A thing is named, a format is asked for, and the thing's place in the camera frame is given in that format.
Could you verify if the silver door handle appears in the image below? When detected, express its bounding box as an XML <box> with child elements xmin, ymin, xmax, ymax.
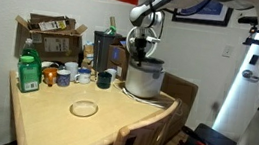
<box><xmin>241</xmin><ymin>68</ymin><xmax>259</xmax><ymax>82</ymax></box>

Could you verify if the white light switch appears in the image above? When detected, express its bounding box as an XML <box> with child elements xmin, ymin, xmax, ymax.
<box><xmin>221</xmin><ymin>44</ymin><xmax>235</xmax><ymax>59</ymax></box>

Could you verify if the orange handled clamp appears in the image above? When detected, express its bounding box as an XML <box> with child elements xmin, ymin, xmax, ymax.
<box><xmin>180</xmin><ymin>124</ymin><xmax>212</xmax><ymax>145</ymax></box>

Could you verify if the green round bottle white cap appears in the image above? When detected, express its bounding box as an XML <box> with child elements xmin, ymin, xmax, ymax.
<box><xmin>18</xmin><ymin>36</ymin><xmax>48</xmax><ymax>84</ymax></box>

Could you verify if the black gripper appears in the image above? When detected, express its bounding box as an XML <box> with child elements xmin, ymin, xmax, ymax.
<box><xmin>130</xmin><ymin>36</ymin><xmax>150</xmax><ymax>69</ymax></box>

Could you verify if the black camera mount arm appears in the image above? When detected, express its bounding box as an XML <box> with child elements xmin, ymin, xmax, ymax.
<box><xmin>241</xmin><ymin>24</ymin><xmax>259</xmax><ymax>47</ymax></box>

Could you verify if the green bottle in bin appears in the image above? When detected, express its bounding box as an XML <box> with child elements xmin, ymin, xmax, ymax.
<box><xmin>103</xmin><ymin>24</ymin><xmax>119</xmax><ymax>38</ymax></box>

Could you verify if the brown shipping box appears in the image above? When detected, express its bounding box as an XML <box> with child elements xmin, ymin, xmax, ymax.
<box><xmin>105</xmin><ymin>38</ymin><xmax>134</xmax><ymax>80</ymax></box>

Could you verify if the dark green mug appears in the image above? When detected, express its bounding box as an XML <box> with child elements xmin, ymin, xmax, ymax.
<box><xmin>95</xmin><ymin>69</ymin><xmax>114</xmax><ymax>91</ymax></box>

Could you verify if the dark brown wooden chair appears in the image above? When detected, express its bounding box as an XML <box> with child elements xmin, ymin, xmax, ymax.
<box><xmin>152</xmin><ymin>71</ymin><xmax>201</xmax><ymax>145</ymax></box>

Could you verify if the small tan carton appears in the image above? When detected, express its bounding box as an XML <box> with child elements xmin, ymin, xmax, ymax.
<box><xmin>81</xmin><ymin>40</ymin><xmax>97</xmax><ymax>71</ymax></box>

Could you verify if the metal wire stand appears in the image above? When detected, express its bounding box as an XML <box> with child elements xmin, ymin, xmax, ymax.
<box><xmin>92</xmin><ymin>67</ymin><xmax>101</xmax><ymax>83</ymax></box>

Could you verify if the white power cable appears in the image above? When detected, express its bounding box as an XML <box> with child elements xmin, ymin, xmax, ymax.
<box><xmin>111</xmin><ymin>80</ymin><xmax>178</xmax><ymax>112</ymax></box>

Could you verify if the framed blue picture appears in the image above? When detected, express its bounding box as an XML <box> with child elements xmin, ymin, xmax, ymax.
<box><xmin>171</xmin><ymin>0</ymin><xmax>236</xmax><ymax>29</ymax></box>

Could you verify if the open cardboard box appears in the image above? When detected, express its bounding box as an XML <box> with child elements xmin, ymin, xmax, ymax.
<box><xmin>10</xmin><ymin>8</ymin><xmax>90</xmax><ymax>67</ymax></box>

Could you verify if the light wooden chair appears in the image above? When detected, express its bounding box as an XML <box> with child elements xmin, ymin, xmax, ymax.
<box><xmin>108</xmin><ymin>89</ymin><xmax>184</xmax><ymax>145</ymax></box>

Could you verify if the white mug blue rim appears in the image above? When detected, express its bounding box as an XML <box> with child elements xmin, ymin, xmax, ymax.
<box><xmin>74</xmin><ymin>67</ymin><xmax>94</xmax><ymax>86</ymax></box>

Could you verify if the cardboard tube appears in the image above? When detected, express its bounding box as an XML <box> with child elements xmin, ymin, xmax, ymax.
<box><xmin>108</xmin><ymin>16</ymin><xmax>119</xmax><ymax>29</ymax></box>

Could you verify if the small white cup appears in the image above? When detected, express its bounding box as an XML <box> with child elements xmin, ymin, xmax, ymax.
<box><xmin>103</xmin><ymin>66</ymin><xmax>119</xmax><ymax>84</ymax></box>

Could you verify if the tall white mug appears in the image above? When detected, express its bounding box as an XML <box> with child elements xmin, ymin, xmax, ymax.
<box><xmin>62</xmin><ymin>60</ymin><xmax>81</xmax><ymax>83</ymax></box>

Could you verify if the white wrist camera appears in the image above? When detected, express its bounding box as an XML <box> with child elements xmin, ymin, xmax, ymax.
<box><xmin>145</xmin><ymin>34</ymin><xmax>162</xmax><ymax>45</ymax></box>

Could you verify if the white rice cooker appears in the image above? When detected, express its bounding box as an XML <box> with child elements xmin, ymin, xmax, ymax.
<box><xmin>118</xmin><ymin>23</ymin><xmax>172</xmax><ymax>102</ymax></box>

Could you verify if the black door keypad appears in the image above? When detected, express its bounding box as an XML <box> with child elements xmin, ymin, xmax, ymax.
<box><xmin>248</xmin><ymin>53</ymin><xmax>259</xmax><ymax>67</ymax></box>

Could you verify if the metal pot black interior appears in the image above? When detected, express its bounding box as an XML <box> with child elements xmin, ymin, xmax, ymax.
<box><xmin>129</xmin><ymin>55</ymin><xmax>166</xmax><ymax>72</ymax></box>

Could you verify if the blue patterned mug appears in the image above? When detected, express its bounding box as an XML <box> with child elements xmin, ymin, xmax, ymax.
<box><xmin>54</xmin><ymin>68</ymin><xmax>73</xmax><ymax>89</ymax></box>

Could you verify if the orange mug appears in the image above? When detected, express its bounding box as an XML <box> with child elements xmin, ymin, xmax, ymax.
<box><xmin>40</xmin><ymin>65</ymin><xmax>60</xmax><ymax>88</ymax></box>

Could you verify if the green square soap bottle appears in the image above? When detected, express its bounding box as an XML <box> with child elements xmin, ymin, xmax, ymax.
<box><xmin>14</xmin><ymin>54</ymin><xmax>45</xmax><ymax>96</ymax></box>

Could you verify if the black camera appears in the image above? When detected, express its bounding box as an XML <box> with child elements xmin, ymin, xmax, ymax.
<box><xmin>237</xmin><ymin>13</ymin><xmax>259</xmax><ymax>27</ymax></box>

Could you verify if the black trash bin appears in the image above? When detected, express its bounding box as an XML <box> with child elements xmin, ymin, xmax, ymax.
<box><xmin>88</xmin><ymin>30</ymin><xmax>124</xmax><ymax>76</ymax></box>

